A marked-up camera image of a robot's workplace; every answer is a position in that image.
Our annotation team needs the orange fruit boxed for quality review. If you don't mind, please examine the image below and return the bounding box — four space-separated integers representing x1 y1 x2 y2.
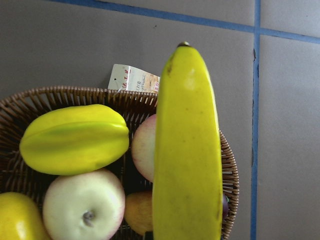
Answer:
124 190 153 236

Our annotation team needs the paper basket tag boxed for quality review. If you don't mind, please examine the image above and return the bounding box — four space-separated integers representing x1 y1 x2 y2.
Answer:
107 64 160 93

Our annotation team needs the dark purple fruit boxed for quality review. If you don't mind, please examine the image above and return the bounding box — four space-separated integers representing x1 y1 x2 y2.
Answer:
222 194 229 220

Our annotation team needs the red pink apple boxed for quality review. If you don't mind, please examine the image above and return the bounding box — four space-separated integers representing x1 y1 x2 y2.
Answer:
131 114 157 182

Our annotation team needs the pale apple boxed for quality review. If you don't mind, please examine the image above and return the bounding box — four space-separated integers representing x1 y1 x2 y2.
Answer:
42 169 125 240

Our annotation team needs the yellow starfruit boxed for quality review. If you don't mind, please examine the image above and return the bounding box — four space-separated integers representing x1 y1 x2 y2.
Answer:
19 104 129 176

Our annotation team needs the yellow lemon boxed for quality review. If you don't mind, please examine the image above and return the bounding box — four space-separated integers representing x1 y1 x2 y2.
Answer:
0 192 50 240

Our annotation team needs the brown wicker basket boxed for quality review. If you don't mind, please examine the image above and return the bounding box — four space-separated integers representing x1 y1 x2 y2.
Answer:
0 86 240 240

